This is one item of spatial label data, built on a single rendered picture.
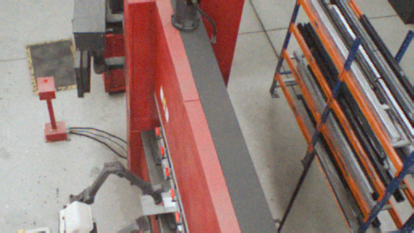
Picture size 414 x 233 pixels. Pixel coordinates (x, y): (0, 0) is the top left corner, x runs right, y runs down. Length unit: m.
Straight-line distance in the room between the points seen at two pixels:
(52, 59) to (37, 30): 0.61
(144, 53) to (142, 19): 0.33
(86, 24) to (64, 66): 2.52
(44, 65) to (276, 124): 2.90
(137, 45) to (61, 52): 2.90
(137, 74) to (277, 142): 2.32
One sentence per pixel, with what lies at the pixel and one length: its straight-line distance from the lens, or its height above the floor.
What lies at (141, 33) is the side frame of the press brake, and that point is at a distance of 3.99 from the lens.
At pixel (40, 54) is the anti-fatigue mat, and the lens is 6.88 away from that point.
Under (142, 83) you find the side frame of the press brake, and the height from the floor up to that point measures 1.49.
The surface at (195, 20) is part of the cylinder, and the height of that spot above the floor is 2.35.
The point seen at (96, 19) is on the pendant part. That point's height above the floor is 1.95.
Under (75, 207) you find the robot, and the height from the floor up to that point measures 1.39.
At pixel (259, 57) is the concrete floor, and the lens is 6.95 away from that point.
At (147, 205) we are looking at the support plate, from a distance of 4.22.
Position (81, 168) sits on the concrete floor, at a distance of 5.66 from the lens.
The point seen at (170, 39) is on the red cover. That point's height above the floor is 2.30.
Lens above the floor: 4.61
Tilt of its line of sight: 53 degrees down
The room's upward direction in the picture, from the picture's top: 2 degrees clockwise
